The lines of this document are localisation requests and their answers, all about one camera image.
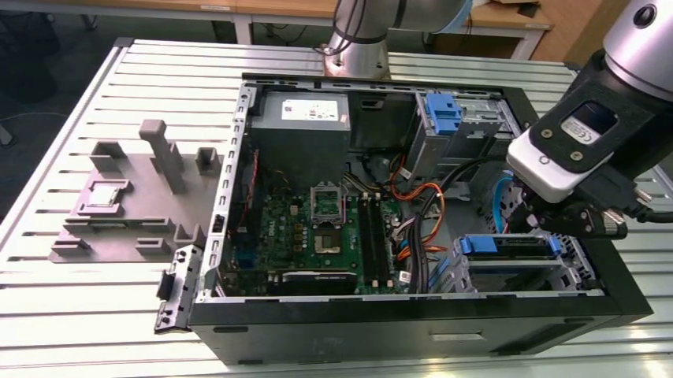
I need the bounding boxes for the CPU socket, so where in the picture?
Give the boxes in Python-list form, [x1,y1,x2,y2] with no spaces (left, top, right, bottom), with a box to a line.
[313,231,348,256]

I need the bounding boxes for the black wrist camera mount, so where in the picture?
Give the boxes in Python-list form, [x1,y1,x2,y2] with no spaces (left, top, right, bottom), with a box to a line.
[528,50,673,186]

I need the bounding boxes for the grey parts rack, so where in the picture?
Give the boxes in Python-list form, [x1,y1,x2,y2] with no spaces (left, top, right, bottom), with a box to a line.
[47,119,227,264]

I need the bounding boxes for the green motherboard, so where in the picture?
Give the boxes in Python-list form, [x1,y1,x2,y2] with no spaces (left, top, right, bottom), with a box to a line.
[219,179,420,296]

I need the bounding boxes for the blue drive latch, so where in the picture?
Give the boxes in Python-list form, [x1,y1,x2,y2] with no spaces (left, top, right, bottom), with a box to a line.
[426,92,464,137]

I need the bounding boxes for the wooden cabinet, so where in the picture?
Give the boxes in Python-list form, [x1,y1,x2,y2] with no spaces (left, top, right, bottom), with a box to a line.
[536,0,632,72]

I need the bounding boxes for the orange yellow wire bundle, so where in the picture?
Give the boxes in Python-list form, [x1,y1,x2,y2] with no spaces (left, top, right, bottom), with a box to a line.
[389,151,452,263]

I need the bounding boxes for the black cable bundle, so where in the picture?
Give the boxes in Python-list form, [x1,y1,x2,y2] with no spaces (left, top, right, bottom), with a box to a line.
[413,155,514,295]

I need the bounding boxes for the grey power supply unit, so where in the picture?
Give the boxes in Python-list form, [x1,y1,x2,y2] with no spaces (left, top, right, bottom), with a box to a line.
[246,91,353,190]

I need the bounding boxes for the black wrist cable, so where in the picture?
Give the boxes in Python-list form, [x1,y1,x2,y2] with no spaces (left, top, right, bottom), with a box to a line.
[599,187,673,237]

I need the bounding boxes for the blue flat wire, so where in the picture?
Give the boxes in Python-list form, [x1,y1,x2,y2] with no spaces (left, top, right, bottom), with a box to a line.
[492,169,528,236]

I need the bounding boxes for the wooden desk white frame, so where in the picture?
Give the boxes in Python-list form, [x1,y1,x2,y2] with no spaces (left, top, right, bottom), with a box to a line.
[67,0,557,60]

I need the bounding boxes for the metal socket cover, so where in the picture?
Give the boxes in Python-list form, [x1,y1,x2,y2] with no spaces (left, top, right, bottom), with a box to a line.
[309,181,348,230]

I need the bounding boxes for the grey case latch panel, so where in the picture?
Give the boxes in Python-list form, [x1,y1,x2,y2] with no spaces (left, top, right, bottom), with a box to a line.
[154,243,206,335]

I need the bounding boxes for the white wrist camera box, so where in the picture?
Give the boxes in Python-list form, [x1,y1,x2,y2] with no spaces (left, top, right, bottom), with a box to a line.
[506,129,616,205]

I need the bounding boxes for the silver CPU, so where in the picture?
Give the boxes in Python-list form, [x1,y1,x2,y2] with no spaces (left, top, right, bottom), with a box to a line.
[84,187,122,208]

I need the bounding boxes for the black graphics card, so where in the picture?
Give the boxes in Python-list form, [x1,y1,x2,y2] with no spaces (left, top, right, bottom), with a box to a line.
[265,269,358,297]

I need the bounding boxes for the black open PC case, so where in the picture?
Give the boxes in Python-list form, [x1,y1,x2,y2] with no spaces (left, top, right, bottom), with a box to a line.
[186,72,656,365]

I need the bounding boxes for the grey optical drive cage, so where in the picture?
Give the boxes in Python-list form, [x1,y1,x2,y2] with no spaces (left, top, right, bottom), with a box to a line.
[408,91,530,186]

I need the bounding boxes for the black RAM slot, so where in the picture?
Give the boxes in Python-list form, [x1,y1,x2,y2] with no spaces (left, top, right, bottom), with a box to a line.
[372,191,397,287]
[357,191,381,287]

